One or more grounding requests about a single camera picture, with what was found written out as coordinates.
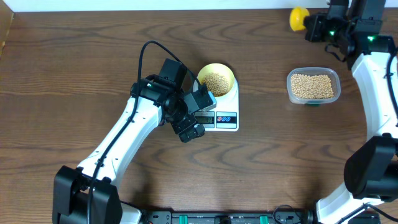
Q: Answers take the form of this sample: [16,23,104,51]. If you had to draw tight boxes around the yellow measuring scoop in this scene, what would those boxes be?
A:
[289,7,310,32]

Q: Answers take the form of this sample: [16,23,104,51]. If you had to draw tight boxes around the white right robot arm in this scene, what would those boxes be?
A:
[289,0,397,223]

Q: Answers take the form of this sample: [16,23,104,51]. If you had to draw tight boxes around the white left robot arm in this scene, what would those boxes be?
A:
[52,59,216,223]

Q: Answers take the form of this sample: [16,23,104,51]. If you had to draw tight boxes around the soybeans in bowl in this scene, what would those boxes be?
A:
[203,73,231,97]

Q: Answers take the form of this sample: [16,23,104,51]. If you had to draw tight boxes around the pale yellow bowl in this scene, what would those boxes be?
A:
[197,63,236,96]

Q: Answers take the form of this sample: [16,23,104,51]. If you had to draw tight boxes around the clear plastic container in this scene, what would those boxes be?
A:
[286,67,341,105]

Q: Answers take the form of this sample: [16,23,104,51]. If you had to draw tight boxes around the soybeans in container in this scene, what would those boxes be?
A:
[291,73,334,100]

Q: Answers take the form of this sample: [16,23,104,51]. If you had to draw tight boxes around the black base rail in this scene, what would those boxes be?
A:
[138,209,315,224]

